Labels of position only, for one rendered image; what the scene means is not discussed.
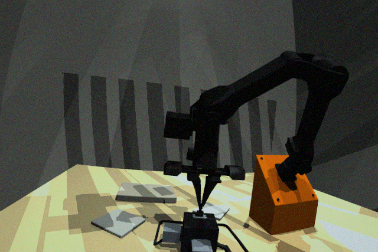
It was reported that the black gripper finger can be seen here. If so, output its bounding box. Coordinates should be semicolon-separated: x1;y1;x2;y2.
187;175;201;207
202;176;221;207

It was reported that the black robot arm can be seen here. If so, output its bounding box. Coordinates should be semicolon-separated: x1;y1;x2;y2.
164;50;349;181

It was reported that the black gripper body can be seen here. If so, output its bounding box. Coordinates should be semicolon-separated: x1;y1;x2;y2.
164;141;246;181

